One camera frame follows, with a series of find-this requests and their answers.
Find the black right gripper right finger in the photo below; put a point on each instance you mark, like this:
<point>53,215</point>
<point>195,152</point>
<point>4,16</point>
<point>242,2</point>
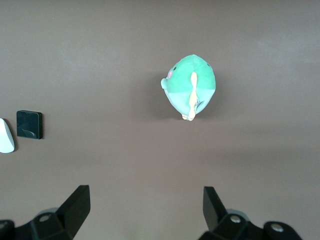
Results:
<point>215,212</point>

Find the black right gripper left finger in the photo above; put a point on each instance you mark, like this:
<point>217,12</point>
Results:
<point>72,210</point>

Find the black smartphone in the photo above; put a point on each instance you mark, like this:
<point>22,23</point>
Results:
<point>28,123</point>

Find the white computer mouse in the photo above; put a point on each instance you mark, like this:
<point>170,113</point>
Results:
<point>5,137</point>

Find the green dinosaur plush toy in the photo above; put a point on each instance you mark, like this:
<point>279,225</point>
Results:
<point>185,77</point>

